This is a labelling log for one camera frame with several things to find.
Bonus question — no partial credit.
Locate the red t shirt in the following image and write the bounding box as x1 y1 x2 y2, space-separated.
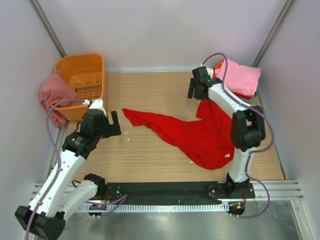
233 92 254 100
122 101 235 170

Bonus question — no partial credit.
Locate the white slotted cable duct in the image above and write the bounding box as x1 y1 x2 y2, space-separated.
76 202 229 214

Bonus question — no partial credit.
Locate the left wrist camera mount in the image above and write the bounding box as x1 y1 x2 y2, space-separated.
82 98 106 112

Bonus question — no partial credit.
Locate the folded red t shirt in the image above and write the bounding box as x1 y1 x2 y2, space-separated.
233 92 254 100

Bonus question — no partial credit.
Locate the orange plastic basket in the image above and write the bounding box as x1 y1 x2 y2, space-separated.
49 52 108 123

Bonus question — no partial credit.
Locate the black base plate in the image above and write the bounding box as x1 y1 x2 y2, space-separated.
105 181 256 201

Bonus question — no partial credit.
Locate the folded pink t shirt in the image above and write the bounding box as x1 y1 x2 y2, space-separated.
224 59 261 98

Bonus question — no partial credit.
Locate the folded grey t shirt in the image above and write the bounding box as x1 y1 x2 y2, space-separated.
249 91 258 104

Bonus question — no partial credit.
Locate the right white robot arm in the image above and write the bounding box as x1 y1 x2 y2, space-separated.
187 66 266 198

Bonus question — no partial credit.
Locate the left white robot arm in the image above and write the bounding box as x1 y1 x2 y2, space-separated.
15 109 121 240

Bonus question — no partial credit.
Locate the dusty pink t shirt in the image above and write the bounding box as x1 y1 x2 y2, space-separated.
39 70 77 128

